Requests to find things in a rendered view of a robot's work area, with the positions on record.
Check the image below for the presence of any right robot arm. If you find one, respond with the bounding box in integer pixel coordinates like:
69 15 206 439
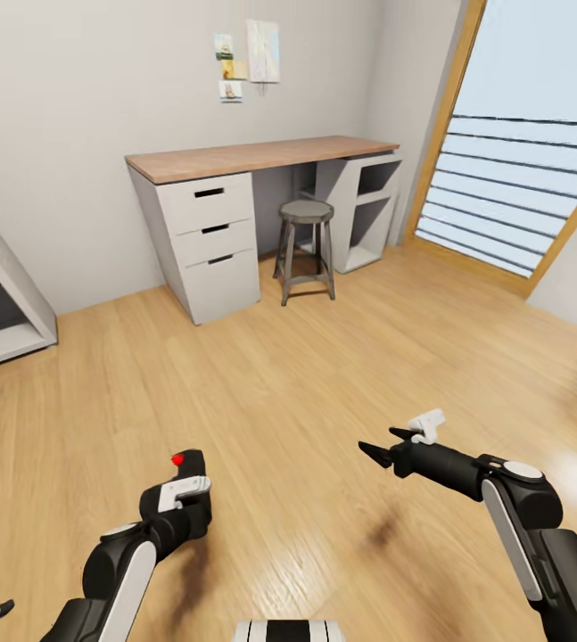
359 408 577 642

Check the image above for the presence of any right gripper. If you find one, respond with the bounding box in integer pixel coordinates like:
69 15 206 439
359 427 457 488

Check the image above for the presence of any digital camera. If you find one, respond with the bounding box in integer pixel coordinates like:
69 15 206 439
139 449 212 524

